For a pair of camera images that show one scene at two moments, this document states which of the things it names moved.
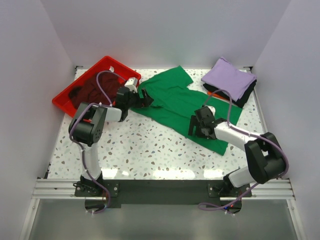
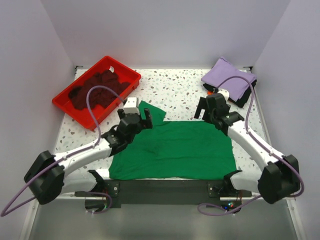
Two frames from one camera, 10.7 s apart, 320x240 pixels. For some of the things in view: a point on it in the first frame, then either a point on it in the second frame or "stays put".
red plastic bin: [63, 102] stays put
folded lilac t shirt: [230, 81] stays put
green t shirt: [174, 101] -> [174, 150]
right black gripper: [194, 122] -> [202, 105]
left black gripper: [142, 102] -> [145, 123]
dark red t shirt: [102, 88] stays put
